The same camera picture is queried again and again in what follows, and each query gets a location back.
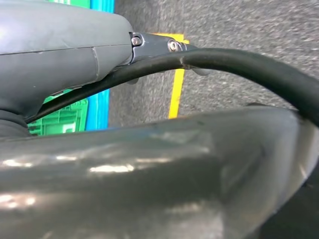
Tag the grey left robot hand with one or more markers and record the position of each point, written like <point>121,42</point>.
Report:
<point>62,49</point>

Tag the blue metal shelf rack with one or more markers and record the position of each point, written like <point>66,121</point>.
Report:
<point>98,112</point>

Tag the green plastic crate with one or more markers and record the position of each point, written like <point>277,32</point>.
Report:
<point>62,118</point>

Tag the yellow floor tape line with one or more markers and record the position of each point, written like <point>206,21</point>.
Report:
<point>175,99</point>

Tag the silver robot body shell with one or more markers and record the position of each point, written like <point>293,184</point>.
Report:
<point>149,181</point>

